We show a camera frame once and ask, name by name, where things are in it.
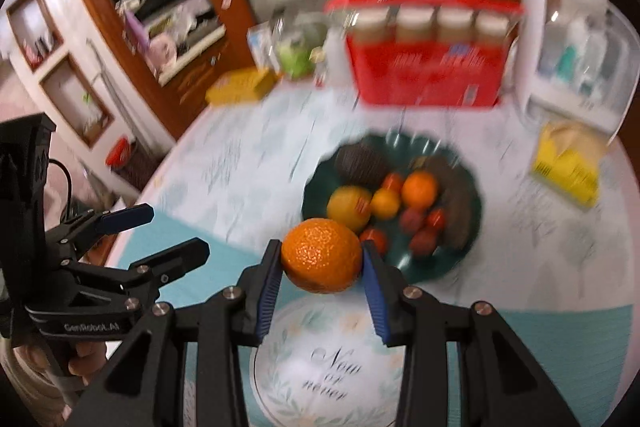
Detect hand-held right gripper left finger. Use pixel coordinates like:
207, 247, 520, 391
60, 238, 282, 427

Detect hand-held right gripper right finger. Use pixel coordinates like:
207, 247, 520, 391
361, 239, 581, 427

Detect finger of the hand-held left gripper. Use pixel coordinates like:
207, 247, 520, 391
66, 237, 211, 296
46, 203, 155, 259

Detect dark green scalloped plate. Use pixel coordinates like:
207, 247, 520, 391
301, 133, 483, 285

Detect large orange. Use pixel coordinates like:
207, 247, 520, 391
281, 218, 363, 294

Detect white printed plate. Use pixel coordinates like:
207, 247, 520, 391
250, 294, 411, 427

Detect small yellow-orange kumquat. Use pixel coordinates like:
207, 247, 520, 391
370, 188, 402, 220

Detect yellow apple with red sticker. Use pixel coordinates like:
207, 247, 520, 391
327, 186, 373, 232

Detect small mandarin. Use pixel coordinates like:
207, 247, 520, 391
401, 170, 440, 210

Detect person's left hand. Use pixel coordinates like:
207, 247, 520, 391
66, 339, 109, 386

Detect dark woven basket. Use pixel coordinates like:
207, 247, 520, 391
117, 147, 166, 190

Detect red bin lid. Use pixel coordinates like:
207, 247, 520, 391
106, 136, 137, 166

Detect metal mop poles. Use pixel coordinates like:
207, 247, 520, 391
85, 38, 151, 158

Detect round dark avocado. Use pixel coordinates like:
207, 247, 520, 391
334, 143, 390, 186

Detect wooden base cabinet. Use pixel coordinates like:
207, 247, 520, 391
160, 27, 256, 128

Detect pink kitchen appliance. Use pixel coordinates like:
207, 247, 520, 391
147, 34, 178, 70

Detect yellow box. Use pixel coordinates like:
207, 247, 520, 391
206, 68, 278, 106

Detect blue and white carton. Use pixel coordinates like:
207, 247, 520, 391
247, 23, 281, 70

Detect yellow packet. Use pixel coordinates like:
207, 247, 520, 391
530, 119, 608, 208

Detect red jar box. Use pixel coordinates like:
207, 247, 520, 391
324, 0, 526, 108

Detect green box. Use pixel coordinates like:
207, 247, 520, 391
277, 39, 313, 78

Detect brown jar with white lid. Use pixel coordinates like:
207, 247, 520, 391
476, 11, 511, 42
352, 9, 391, 44
437, 7, 475, 42
396, 7, 433, 42

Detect white storage case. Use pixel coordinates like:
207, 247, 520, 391
515, 0, 640, 142

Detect teal bottle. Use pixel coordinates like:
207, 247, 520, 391
556, 46, 581, 80

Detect black cable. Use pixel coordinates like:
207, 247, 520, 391
47, 159, 76, 218

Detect large wall niche shelf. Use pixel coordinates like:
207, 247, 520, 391
40, 54, 113, 148

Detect small wall niche shelf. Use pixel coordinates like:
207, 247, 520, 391
6, 0, 63, 72

